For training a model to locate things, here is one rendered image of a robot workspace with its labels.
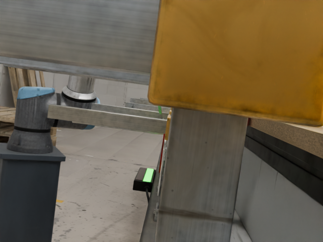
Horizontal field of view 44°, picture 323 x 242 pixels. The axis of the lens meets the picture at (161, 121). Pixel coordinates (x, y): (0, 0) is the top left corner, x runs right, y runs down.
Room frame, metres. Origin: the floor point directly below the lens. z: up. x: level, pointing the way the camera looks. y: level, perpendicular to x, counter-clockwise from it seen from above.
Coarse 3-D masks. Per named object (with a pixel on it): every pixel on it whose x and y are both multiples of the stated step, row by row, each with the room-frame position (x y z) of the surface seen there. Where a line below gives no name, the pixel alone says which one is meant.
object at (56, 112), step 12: (60, 108) 0.90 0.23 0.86; (72, 108) 0.90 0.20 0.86; (72, 120) 0.90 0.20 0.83; (84, 120) 0.90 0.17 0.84; (96, 120) 0.90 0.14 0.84; (108, 120) 0.90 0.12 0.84; (120, 120) 0.90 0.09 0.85; (132, 120) 0.90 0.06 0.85; (144, 120) 0.90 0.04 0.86; (156, 120) 0.90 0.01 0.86; (156, 132) 0.90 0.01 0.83
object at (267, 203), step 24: (264, 144) 0.93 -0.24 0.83; (288, 144) 0.73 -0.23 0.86; (264, 168) 0.87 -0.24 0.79; (288, 168) 0.71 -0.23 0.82; (312, 168) 0.61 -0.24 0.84; (240, 192) 1.10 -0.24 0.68; (264, 192) 0.84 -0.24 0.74; (288, 192) 0.69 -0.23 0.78; (312, 192) 0.58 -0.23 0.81; (240, 216) 1.05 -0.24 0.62; (264, 216) 0.81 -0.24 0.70; (288, 216) 0.67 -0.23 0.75; (312, 216) 0.56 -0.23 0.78; (264, 240) 0.79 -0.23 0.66; (288, 240) 0.65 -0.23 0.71; (312, 240) 0.55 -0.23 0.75
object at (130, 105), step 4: (128, 104) 2.40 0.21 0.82; (132, 104) 2.40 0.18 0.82; (136, 104) 2.40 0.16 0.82; (140, 104) 2.40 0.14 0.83; (136, 108) 2.40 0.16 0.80; (140, 108) 2.40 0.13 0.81; (144, 108) 2.40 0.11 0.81; (148, 108) 2.40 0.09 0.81; (152, 108) 2.40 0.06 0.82; (156, 108) 2.40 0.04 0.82; (164, 108) 2.40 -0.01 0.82; (168, 108) 2.40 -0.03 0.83; (168, 112) 2.40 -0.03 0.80
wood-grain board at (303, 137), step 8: (256, 120) 0.83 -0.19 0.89; (264, 120) 0.76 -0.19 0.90; (256, 128) 0.82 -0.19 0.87; (264, 128) 0.75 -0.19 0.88; (272, 128) 0.69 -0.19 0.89; (280, 128) 0.64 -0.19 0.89; (288, 128) 0.60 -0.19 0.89; (296, 128) 0.56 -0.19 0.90; (304, 128) 0.53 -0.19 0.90; (312, 128) 0.56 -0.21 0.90; (320, 128) 0.60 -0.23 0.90; (280, 136) 0.64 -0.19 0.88; (288, 136) 0.59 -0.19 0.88; (296, 136) 0.56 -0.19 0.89; (304, 136) 0.52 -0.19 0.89; (312, 136) 0.49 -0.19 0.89; (320, 136) 0.47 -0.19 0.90; (296, 144) 0.55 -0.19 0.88; (304, 144) 0.52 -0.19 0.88; (312, 144) 0.49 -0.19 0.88; (320, 144) 0.47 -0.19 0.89; (312, 152) 0.49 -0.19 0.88; (320, 152) 0.46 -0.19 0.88
